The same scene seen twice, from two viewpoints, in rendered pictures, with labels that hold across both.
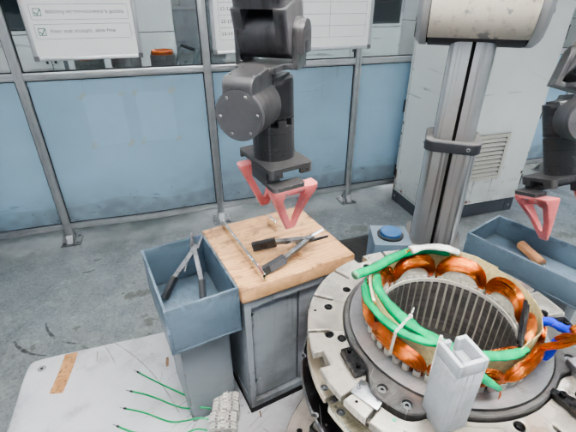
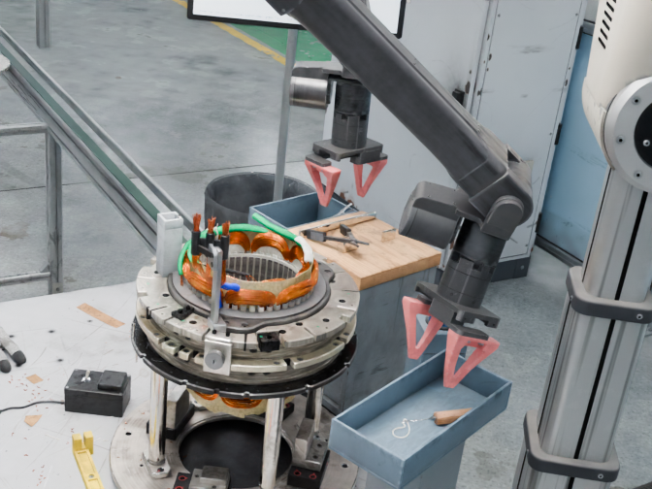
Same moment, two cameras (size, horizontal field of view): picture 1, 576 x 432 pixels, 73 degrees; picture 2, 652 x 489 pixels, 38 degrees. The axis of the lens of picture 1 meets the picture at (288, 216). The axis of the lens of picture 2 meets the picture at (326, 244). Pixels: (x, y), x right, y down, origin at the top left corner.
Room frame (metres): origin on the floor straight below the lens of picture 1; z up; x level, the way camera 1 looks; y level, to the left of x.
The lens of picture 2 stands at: (0.11, -1.36, 1.73)
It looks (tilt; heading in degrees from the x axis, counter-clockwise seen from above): 25 degrees down; 74
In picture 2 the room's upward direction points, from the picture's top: 7 degrees clockwise
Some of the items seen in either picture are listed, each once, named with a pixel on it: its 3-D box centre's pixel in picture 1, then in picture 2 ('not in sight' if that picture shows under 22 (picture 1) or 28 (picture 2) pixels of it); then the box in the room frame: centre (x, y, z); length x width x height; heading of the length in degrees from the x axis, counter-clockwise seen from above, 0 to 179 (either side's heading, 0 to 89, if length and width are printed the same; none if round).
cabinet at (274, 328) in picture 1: (276, 309); (350, 319); (0.56, 0.02, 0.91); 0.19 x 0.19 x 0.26; 28
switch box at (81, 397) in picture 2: not in sight; (98, 390); (0.12, -0.02, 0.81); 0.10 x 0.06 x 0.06; 164
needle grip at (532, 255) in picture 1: (531, 253); (456, 415); (0.57, -0.43, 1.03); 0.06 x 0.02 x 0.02; 5
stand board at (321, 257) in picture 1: (274, 247); (361, 247); (0.56, 0.02, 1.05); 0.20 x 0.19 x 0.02; 118
